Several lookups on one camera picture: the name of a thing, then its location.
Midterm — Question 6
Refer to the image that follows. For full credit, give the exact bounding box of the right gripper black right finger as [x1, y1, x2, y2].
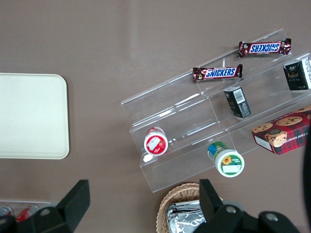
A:
[194, 179, 246, 233]

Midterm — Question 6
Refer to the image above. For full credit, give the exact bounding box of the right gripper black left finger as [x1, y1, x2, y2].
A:
[29, 179, 91, 233]

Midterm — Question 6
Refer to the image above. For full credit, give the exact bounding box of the light wicker basket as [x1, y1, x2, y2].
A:
[156, 182, 224, 233]

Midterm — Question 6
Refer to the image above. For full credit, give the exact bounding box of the beige plastic serving tray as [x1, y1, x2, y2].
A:
[0, 73, 70, 160]

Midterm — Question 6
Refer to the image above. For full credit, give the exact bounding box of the silver foil wrapped pack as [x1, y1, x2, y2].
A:
[166, 200, 202, 219]
[173, 210, 207, 233]

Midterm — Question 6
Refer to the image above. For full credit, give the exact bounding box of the clear acrylic bottle rack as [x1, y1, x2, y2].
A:
[0, 199, 52, 212]

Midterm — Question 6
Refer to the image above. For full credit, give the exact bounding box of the green lid sunflower cup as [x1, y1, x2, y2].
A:
[207, 141, 245, 178]

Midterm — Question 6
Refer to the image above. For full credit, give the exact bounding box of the red lid yogurt cup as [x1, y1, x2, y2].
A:
[143, 126, 169, 156]

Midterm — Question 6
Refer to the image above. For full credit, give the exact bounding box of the red tartan cookie box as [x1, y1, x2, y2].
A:
[251, 104, 311, 156]

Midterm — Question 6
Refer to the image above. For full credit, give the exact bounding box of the small black carton box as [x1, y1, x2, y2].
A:
[223, 86, 252, 119]
[283, 57, 311, 92]

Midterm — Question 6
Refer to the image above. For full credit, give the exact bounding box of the clear acrylic stepped shelf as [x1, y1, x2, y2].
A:
[121, 28, 311, 194]

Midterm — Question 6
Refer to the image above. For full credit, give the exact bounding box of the Snickers chocolate bar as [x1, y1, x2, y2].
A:
[238, 38, 292, 59]
[192, 64, 243, 83]

